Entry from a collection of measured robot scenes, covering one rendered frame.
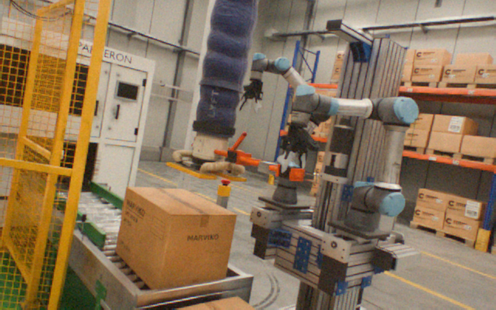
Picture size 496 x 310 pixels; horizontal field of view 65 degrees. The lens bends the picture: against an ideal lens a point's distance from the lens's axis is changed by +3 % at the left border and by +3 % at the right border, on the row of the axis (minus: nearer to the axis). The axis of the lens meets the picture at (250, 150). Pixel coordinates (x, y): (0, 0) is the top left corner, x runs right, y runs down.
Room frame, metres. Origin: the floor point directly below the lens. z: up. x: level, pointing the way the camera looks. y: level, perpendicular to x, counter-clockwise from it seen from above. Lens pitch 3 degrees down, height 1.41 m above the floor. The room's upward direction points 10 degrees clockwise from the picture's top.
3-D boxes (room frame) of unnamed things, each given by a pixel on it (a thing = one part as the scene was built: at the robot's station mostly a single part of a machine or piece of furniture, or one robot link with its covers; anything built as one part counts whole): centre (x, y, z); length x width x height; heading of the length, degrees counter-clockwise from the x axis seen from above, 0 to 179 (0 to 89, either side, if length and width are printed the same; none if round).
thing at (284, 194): (2.23, -0.25, 1.09); 0.15 x 0.15 x 0.10
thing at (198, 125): (1.98, 0.21, 1.39); 0.23 x 0.23 x 0.04
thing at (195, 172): (1.92, 0.28, 1.17); 0.34 x 0.10 x 0.05; 40
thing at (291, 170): (1.52, -0.17, 1.27); 0.08 x 0.07 x 0.05; 40
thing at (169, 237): (2.17, 0.35, 0.75); 0.60 x 0.40 x 0.40; 39
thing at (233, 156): (1.79, 0.05, 1.28); 0.10 x 0.08 x 0.06; 130
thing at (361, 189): (1.87, -0.60, 1.20); 0.13 x 0.12 x 0.14; 24
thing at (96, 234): (2.85, 1.34, 0.60); 1.60 x 0.10 x 0.09; 42
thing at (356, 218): (1.88, -0.60, 1.09); 0.15 x 0.15 x 0.10
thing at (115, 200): (3.21, 0.94, 0.60); 1.60 x 0.10 x 0.09; 42
